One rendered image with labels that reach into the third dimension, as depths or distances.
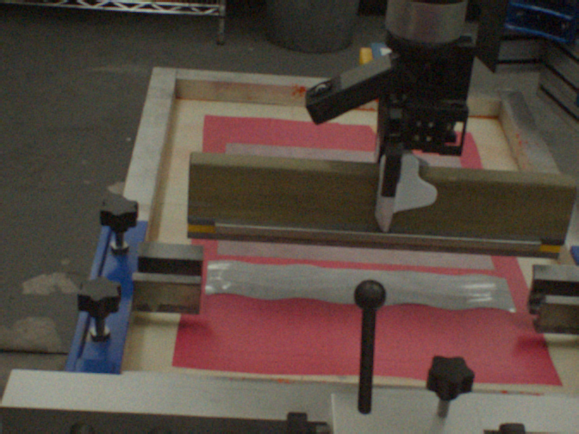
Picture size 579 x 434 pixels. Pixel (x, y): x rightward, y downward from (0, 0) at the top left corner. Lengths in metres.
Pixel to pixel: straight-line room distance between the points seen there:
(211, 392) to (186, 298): 0.21
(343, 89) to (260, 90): 0.62
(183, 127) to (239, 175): 0.50
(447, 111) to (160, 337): 0.39
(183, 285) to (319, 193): 0.17
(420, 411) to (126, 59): 3.49
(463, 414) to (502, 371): 0.27
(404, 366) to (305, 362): 0.11
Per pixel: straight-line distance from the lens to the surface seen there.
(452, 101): 1.09
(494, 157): 1.62
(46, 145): 3.65
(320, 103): 1.08
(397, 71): 1.07
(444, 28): 1.04
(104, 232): 1.24
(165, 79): 1.68
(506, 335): 1.24
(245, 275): 1.26
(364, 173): 1.12
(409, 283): 1.28
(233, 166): 1.11
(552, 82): 1.95
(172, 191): 1.44
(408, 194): 1.12
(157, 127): 1.53
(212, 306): 1.22
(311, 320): 1.21
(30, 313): 2.85
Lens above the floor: 1.66
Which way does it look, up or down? 30 degrees down
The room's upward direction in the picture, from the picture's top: 5 degrees clockwise
